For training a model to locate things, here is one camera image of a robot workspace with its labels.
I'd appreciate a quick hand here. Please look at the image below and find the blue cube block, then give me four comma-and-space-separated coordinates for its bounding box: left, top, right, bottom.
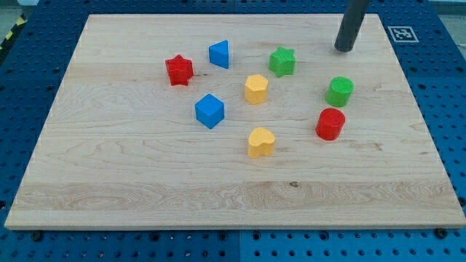
194, 94, 224, 129

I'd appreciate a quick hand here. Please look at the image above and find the green star block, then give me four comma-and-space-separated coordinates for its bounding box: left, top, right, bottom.
269, 46, 296, 77

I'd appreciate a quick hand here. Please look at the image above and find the light wooden board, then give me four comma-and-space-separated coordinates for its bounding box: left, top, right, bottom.
5, 14, 465, 231

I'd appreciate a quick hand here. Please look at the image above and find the red cylinder block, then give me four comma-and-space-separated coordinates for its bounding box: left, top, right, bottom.
315, 108, 346, 140

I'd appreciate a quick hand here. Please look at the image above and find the yellow pentagon block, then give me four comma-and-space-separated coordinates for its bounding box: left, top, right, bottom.
245, 74, 269, 104

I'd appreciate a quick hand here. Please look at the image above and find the white fiducial marker tag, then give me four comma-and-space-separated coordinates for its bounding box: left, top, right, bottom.
388, 25, 419, 43

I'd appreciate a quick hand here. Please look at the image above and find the yellow black hazard tape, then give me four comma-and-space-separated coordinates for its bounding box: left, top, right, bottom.
1, 13, 28, 52

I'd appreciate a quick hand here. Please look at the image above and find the yellow heart block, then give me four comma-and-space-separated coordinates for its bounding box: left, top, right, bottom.
248, 127, 276, 159

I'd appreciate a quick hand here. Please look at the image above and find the red star block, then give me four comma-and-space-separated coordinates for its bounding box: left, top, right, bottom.
165, 55, 194, 86

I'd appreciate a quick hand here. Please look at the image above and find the green cylinder block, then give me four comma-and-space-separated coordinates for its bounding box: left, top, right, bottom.
325, 76, 355, 107

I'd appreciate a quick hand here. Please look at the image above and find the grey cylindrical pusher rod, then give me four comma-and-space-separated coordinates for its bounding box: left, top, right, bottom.
334, 0, 371, 52

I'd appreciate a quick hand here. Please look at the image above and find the blue triangle block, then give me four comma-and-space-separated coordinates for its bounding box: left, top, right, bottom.
208, 40, 229, 69

